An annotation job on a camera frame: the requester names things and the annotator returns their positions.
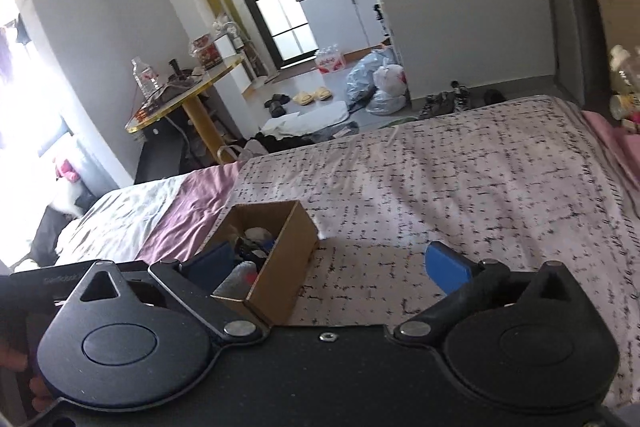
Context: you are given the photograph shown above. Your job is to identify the cardboard box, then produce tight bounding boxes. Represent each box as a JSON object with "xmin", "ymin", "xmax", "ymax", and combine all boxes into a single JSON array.
[{"xmin": 211, "ymin": 200, "xmax": 321, "ymax": 327}]

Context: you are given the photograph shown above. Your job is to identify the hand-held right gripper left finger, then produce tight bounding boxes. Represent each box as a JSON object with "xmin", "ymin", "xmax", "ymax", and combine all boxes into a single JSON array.
[{"xmin": 80, "ymin": 241, "xmax": 265, "ymax": 344}]

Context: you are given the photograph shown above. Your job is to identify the round gold-edged table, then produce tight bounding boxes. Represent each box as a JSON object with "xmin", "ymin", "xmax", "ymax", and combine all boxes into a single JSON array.
[{"xmin": 124, "ymin": 53, "xmax": 247, "ymax": 164}]

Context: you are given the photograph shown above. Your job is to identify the light blue fluffy sock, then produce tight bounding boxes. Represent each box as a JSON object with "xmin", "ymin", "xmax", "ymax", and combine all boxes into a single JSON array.
[{"xmin": 219, "ymin": 259, "xmax": 259, "ymax": 299}]

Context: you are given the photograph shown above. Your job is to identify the pink plush toy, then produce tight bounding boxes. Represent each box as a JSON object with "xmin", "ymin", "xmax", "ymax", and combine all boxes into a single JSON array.
[{"xmin": 54, "ymin": 156, "xmax": 82, "ymax": 184}]

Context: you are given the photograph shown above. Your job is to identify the clear water bottle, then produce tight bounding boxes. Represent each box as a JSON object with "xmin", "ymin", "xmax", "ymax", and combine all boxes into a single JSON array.
[{"xmin": 130, "ymin": 57, "xmax": 162, "ymax": 101}]

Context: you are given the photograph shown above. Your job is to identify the clear plastic bag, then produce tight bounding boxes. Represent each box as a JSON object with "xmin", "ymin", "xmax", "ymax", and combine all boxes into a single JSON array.
[{"xmin": 366, "ymin": 90, "xmax": 409, "ymax": 116}]

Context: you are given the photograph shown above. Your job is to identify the clear baby bottle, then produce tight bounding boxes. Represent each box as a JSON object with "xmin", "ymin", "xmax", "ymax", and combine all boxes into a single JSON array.
[{"xmin": 607, "ymin": 44, "xmax": 640, "ymax": 124}]

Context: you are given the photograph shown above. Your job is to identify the pair of grey shoes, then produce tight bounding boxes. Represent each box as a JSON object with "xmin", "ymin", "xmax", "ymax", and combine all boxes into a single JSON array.
[{"xmin": 419, "ymin": 81, "xmax": 472, "ymax": 116}]

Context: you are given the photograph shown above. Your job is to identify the white blanket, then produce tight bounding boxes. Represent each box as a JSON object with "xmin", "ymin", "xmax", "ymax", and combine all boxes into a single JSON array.
[{"xmin": 54, "ymin": 176, "xmax": 190, "ymax": 267}]

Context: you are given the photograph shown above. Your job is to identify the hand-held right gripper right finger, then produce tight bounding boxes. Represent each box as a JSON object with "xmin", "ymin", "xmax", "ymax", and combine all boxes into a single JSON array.
[{"xmin": 393, "ymin": 241, "xmax": 592, "ymax": 348}]

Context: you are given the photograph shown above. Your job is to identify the white plastic bag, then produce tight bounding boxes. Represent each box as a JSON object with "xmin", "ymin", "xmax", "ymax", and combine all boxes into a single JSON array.
[{"xmin": 372, "ymin": 64, "xmax": 407, "ymax": 96}]

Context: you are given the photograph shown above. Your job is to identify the grey headboard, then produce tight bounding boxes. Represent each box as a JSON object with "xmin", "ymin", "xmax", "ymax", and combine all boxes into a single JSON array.
[{"xmin": 536, "ymin": 0, "xmax": 640, "ymax": 108}]

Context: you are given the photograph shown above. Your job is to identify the patterned grey blanket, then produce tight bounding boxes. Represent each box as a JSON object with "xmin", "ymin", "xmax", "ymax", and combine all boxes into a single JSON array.
[{"xmin": 200, "ymin": 95, "xmax": 640, "ymax": 414}]

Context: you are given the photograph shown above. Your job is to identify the person's left hand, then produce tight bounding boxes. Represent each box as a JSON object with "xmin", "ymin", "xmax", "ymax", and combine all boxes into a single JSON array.
[{"xmin": 0, "ymin": 341, "xmax": 53, "ymax": 403}]

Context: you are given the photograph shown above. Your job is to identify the white kitchen cabinet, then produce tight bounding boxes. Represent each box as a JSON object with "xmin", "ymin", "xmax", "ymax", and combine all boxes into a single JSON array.
[{"xmin": 295, "ymin": 0, "xmax": 384, "ymax": 56}]

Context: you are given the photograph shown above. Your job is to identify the white handbag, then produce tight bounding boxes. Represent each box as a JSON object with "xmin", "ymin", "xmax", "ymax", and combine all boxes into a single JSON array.
[{"xmin": 215, "ymin": 141, "xmax": 272, "ymax": 166}]

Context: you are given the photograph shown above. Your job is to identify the yellow curtain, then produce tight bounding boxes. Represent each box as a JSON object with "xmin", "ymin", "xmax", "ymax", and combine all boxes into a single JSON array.
[{"xmin": 176, "ymin": 0, "xmax": 272, "ymax": 78}]

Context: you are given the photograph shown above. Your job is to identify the black slippers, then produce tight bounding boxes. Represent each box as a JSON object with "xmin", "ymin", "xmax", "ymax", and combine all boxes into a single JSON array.
[{"xmin": 264, "ymin": 93, "xmax": 292, "ymax": 116}]

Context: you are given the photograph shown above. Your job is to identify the white floor mat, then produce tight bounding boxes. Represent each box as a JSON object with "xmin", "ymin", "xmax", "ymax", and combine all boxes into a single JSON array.
[{"xmin": 262, "ymin": 100, "xmax": 351, "ymax": 138}]

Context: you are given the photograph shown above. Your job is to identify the pack of water bottles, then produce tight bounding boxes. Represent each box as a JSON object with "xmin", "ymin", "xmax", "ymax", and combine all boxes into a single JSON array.
[{"xmin": 313, "ymin": 43, "xmax": 349, "ymax": 74}]

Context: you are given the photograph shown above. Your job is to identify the red snack box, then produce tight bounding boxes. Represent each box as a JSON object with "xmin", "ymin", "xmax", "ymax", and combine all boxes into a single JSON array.
[{"xmin": 189, "ymin": 34, "xmax": 224, "ymax": 70}]

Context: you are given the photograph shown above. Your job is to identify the pink cloth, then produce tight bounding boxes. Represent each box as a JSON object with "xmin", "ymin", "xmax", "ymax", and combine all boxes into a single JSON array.
[{"xmin": 581, "ymin": 109, "xmax": 640, "ymax": 188}]

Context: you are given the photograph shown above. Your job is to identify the grey plastic bag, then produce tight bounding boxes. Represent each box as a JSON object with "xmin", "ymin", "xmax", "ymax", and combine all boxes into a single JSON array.
[{"xmin": 346, "ymin": 49, "xmax": 397, "ymax": 104}]

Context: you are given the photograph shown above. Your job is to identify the pink bed sheet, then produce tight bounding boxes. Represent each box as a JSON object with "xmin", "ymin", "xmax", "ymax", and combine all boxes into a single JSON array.
[{"xmin": 136, "ymin": 161, "xmax": 244, "ymax": 266}]

